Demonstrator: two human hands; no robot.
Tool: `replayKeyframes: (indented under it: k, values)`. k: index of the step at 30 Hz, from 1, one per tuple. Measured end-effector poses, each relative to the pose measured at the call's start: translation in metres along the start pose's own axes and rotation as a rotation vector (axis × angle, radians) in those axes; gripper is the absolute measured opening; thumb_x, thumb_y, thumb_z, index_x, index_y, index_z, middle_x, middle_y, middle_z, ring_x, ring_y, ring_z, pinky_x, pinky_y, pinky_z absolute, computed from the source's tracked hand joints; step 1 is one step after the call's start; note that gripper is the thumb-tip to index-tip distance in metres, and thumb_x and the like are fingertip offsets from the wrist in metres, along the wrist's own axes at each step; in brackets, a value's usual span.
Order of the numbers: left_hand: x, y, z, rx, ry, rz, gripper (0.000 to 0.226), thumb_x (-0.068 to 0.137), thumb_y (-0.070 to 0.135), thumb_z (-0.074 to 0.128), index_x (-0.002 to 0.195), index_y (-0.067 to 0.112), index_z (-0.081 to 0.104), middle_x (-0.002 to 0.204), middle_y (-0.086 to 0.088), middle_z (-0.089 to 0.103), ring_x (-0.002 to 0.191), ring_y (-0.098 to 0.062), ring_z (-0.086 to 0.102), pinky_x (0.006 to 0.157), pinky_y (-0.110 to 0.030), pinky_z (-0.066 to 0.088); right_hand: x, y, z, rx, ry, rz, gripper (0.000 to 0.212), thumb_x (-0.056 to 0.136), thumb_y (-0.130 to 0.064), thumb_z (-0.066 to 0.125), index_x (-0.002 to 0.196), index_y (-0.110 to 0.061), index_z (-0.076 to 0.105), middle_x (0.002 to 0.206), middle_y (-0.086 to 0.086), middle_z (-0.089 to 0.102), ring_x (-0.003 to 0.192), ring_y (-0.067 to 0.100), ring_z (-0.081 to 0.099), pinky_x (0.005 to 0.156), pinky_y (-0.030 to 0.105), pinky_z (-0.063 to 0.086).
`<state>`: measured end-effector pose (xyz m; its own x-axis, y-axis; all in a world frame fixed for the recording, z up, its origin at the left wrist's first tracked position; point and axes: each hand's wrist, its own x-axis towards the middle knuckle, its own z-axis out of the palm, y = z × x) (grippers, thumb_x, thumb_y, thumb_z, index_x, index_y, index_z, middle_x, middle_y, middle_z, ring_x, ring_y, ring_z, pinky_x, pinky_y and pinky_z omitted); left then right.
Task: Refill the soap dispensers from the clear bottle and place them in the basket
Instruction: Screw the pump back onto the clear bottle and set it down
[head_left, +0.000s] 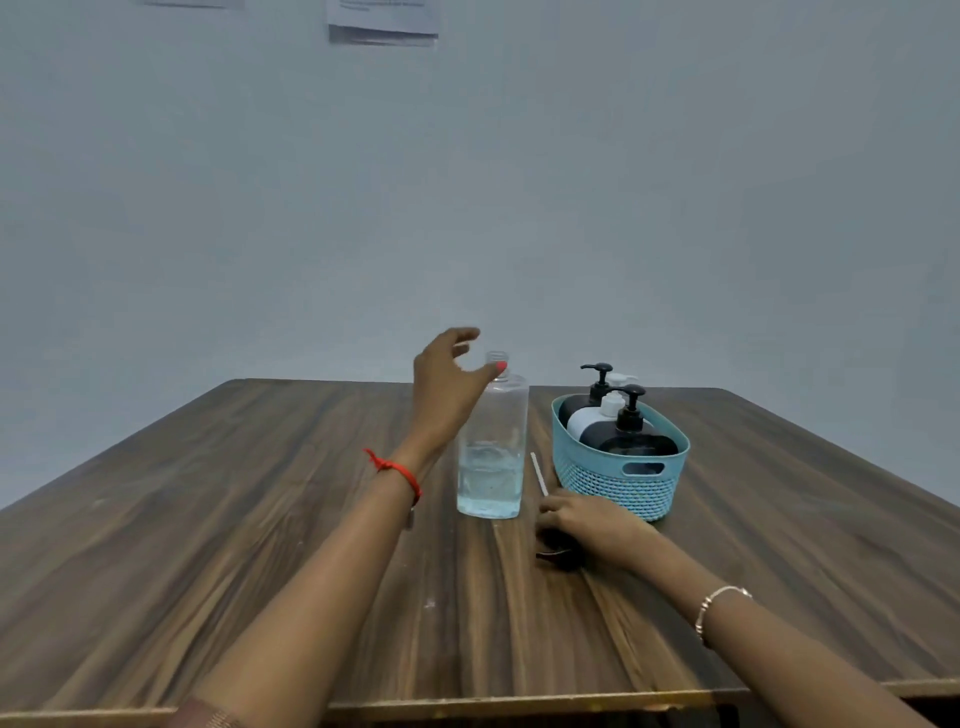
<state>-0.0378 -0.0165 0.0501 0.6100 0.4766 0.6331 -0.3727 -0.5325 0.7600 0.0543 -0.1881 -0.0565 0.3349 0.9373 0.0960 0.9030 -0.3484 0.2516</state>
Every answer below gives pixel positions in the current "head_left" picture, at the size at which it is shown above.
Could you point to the white square dispenser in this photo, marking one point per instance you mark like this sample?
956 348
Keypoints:
585 424

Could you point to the tall clear plastic bottle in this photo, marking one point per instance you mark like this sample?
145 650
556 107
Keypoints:
510 420

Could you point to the person's right hand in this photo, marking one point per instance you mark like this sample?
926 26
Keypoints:
600 525

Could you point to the black pump with long tube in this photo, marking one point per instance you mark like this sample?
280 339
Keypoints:
540 476

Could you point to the person's right forearm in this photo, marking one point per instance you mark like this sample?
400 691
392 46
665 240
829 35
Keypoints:
772 645

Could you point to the black pump with short tube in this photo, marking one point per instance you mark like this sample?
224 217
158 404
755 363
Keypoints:
630 416

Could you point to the person's left hand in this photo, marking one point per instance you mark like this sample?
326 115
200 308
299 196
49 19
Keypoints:
446 397

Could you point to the person's left forearm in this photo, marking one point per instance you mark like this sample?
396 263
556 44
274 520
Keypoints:
315 600

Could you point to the paper sheet with circle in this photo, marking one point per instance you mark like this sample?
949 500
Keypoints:
195 4

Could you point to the paper sheet with text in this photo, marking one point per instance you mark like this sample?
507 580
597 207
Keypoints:
386 15

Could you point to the small black pump head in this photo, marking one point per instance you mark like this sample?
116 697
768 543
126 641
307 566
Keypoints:
598 386

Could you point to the teal plastic basket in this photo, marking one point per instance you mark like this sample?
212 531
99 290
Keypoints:
622 491

